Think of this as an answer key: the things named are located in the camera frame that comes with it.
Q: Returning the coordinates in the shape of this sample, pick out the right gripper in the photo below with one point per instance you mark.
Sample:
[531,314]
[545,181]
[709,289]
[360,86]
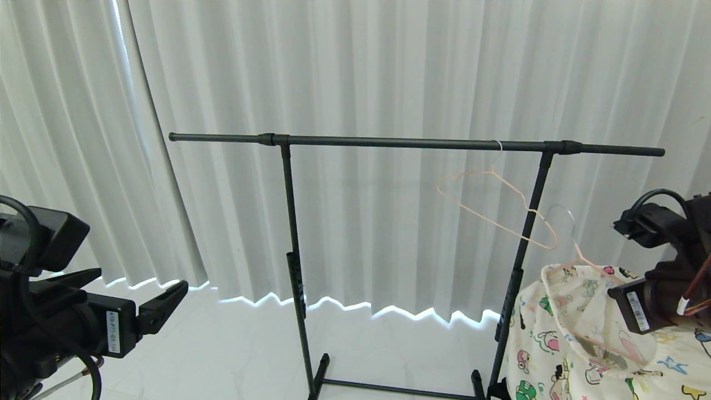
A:
[655,300]

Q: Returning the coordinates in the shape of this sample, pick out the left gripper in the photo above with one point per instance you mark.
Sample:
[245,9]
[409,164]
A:
[83,328]

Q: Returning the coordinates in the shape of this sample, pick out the pink clothes hanger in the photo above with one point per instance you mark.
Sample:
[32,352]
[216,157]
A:
[492,168]
[579,256]

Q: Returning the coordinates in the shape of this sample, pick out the cream printed garment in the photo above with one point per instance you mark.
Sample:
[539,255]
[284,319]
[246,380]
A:
[555,344]

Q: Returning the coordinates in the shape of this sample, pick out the black clothes rack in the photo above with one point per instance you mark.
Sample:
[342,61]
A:
[389,143]

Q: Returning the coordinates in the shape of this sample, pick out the white curtain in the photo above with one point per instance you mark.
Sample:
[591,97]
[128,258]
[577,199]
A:
[389,66]

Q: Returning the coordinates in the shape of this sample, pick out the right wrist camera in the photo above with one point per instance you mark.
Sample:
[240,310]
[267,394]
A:
[650,228]

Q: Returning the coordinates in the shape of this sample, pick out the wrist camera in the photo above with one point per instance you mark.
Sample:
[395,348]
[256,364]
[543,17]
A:
[650,228]
[50,233]

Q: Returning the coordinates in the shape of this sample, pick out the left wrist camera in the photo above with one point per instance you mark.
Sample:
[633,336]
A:
[50,233]

